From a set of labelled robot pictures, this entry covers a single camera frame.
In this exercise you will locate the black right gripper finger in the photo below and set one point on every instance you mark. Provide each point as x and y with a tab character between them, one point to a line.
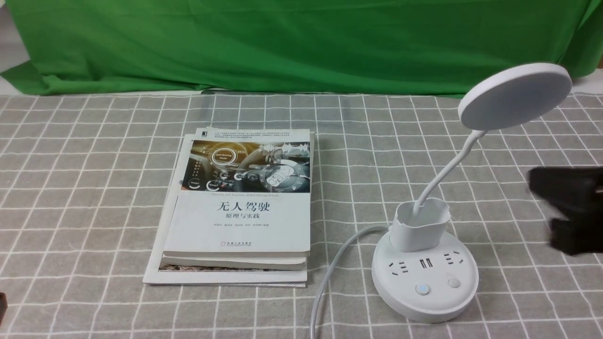
576	192

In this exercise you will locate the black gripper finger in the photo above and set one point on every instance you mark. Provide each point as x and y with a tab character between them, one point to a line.
576	238

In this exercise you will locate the white desk lamp with sockets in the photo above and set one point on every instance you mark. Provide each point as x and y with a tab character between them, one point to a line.
421	271

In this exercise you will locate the green backdrop cloth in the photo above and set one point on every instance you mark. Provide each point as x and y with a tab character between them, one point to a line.
397	47

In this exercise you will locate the white self-driving textbook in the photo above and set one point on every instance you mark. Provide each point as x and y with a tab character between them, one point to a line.
240	221

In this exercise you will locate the large white bottom book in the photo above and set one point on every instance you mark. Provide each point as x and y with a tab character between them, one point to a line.
155	263

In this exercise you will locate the grey checked tablecloth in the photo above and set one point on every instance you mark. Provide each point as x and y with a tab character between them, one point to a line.
83	181

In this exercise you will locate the dark object at left edge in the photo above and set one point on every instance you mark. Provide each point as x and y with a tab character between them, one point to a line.
3	306

